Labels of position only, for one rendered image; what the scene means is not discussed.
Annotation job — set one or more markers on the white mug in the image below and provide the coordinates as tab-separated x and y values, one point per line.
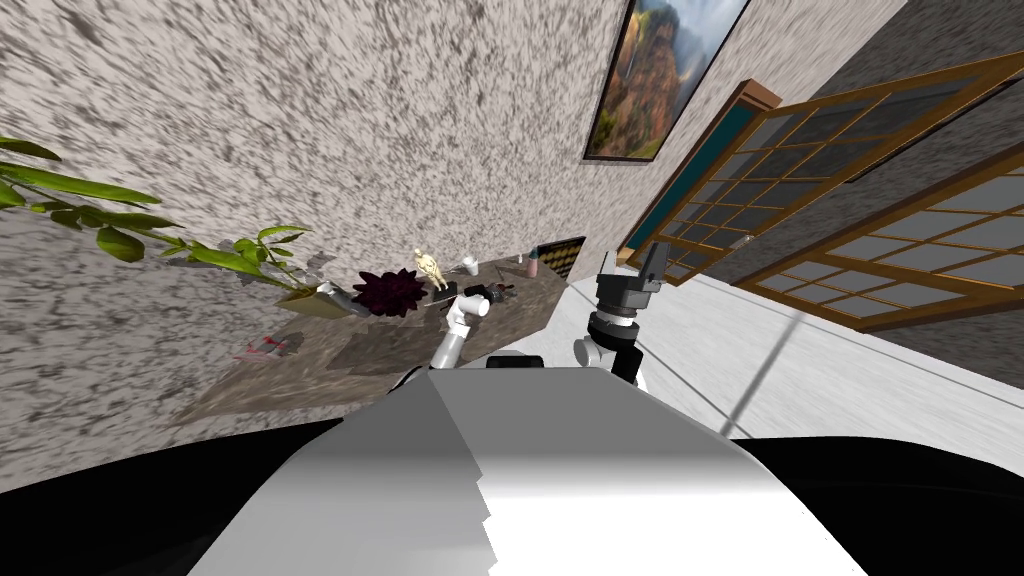
470	266

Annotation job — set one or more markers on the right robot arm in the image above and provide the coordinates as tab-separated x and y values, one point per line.
904	512

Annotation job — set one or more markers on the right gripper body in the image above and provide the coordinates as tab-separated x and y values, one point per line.
628	293

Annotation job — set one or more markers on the teal door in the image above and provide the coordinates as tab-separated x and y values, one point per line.
704	160

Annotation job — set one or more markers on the red and grey object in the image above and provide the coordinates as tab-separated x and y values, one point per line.
264	349

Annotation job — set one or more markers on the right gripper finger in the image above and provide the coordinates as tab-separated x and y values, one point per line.
656	262
606	264

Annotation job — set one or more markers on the green leafy potted plant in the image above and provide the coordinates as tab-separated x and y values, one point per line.
88	192

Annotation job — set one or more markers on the golden figure statue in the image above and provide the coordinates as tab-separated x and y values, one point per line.
430	268

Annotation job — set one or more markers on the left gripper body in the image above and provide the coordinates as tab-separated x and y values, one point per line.
478	290

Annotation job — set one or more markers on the dark slatted box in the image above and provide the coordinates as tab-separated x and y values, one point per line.
562	256

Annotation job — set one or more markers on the brown marbled table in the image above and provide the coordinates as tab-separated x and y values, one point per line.
384	352

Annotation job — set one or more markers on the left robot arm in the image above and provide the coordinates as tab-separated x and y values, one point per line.
120	512

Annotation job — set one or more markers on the wooden lattice window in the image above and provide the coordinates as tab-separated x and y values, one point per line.
904	256
808	152

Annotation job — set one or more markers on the dark purple flower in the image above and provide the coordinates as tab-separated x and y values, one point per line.
390	293

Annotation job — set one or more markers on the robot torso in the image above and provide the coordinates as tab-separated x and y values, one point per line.
560	464

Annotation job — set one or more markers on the pink bottle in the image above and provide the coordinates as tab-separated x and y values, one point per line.
533	266

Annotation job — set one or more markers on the framed landscape picture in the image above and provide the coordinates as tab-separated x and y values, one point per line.
664	80

